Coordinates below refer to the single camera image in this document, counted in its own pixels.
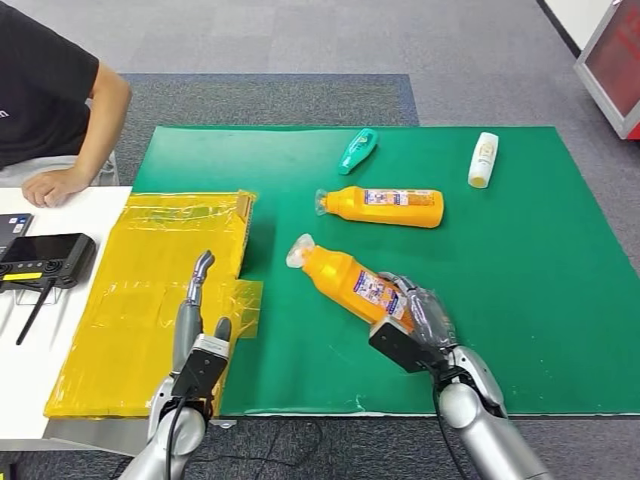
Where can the person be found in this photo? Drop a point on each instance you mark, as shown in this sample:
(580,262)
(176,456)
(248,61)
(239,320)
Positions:
(40,86)

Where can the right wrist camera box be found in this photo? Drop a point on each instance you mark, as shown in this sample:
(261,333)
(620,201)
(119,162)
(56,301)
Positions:
(400,344)

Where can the clear controller stand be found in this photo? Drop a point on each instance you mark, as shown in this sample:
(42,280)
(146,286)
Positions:
(30,296)

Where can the green table mat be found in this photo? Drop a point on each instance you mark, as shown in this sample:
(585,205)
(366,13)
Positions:
(500,278)

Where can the teal plastic bottle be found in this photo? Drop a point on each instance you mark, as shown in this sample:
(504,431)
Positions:
(358,151)

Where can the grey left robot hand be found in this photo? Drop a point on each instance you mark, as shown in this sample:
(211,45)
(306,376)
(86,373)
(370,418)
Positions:
(186,331)

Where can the clear plastic hand wrap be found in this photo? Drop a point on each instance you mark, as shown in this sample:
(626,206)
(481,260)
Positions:
(430,314)

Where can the dark flat tablet device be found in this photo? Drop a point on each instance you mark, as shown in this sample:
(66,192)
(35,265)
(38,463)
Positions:
(12,228)

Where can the person's hand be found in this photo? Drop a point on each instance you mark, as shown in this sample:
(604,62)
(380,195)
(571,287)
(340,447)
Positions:
(52,189)

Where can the yellow plastic sheet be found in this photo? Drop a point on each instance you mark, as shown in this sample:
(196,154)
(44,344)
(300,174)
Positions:
(140,298)

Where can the grey cabinet with red panel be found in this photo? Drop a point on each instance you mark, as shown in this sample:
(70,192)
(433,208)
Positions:
(615,66)

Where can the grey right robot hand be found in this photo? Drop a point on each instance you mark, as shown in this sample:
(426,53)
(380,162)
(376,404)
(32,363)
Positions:
(425,311)

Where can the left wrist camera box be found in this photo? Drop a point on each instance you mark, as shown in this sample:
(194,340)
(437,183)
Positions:
(202,371)

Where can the black controller with antenna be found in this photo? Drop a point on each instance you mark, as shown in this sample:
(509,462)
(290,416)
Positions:
(47,255)

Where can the orange bottle with clear cap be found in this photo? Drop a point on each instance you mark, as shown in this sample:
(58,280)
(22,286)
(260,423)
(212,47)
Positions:
(390,208)
(340,278)

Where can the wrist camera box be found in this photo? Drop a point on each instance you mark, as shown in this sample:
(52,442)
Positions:
(400,344)
(202,371)

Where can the white plastic bottle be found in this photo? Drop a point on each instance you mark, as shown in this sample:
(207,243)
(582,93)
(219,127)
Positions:
(483,159)

